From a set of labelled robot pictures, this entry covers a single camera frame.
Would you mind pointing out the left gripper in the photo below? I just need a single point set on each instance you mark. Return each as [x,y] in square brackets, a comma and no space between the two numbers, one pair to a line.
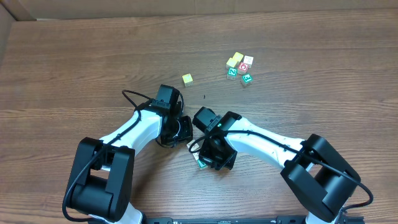
[185,131]

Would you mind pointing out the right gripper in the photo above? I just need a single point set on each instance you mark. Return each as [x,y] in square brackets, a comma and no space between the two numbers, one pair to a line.
[221,160]

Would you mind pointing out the white block dark drawing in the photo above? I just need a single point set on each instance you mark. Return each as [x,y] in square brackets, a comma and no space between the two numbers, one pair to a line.
[196,156]

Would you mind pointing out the green block letter V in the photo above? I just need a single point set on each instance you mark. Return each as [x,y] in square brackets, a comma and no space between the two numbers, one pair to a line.
[201,165]

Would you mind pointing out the white leaf block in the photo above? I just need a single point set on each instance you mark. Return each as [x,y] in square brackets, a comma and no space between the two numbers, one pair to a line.
[192,146]

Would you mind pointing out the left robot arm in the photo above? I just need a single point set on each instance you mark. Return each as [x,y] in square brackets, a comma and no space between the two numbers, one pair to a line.
[100,182]

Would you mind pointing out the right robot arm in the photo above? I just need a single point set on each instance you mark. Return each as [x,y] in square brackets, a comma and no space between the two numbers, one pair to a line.
[320,178]

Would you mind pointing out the lone yellow block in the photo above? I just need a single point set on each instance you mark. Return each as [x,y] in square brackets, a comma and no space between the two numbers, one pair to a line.
[187,80]

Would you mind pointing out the green block right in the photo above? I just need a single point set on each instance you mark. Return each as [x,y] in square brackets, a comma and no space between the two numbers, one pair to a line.
[246,80]

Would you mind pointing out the green block letter Z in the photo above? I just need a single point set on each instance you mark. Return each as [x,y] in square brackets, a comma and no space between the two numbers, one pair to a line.
[231,74]

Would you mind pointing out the red block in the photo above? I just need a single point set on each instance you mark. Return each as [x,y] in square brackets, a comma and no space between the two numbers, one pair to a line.
[242,68]

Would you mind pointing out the yellow block lower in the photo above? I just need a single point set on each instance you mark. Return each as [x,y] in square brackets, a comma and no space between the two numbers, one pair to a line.
[231,63]

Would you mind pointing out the white block top right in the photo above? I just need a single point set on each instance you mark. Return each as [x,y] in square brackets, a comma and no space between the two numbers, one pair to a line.
[248,60]

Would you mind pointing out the yellow block upper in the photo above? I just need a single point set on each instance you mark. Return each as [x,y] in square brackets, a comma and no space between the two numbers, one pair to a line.
[238,56]

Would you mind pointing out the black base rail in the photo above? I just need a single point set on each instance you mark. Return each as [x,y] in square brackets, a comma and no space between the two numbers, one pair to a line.
[283,219]

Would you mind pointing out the cardboard box wall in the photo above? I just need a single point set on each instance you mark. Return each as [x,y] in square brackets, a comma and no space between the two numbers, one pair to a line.
[179,29]

